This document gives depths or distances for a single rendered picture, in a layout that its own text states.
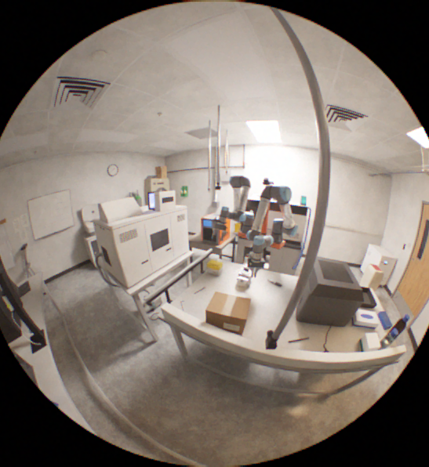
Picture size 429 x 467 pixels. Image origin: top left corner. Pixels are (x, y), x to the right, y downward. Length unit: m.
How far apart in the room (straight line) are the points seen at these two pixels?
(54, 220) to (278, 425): 4.80
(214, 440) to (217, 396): 0.52
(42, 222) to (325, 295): 4.47
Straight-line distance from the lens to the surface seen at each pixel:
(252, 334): 0.90
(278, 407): 1.77
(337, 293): 0.95
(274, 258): 2.75
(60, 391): 1.10
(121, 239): 1.10
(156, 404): 1.74
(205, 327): 0.79
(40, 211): 3.99
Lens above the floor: 1.66
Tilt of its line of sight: 19 degrees down
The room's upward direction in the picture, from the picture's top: 1 degrees clockwise
